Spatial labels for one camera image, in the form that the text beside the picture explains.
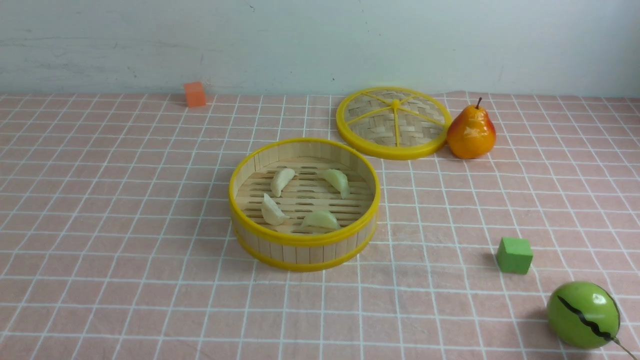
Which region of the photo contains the bamboo steamer tray yellow rim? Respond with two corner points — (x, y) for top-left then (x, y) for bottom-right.
(228, 137), (381, 272)

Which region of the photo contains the orange toy pear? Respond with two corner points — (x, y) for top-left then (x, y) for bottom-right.
(446, 96), (497, 160)

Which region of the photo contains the green toy watermelon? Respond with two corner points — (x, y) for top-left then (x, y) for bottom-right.
(546, 281), (636, 360)

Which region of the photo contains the pale green dumpling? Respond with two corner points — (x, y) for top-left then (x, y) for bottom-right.
(301, 209), (341, 231)
(320, 169), (350, 199)

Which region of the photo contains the orange foam cube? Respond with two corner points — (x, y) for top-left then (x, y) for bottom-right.
(183, 81), (207, 109)

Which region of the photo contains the pink checkered tablecloth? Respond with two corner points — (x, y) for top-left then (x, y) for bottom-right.
(0, 93), (640, 360)

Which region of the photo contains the white dumpling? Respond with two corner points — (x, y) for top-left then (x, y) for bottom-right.
(270, 167), (296, 198)
(261, 193), (290, 226)

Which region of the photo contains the green foam cube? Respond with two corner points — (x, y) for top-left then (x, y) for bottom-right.
(496, 237), (534, 275)

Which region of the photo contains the bamboo steamer lid yellow rim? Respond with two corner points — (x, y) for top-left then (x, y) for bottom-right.
(335, 86), (453, 161)

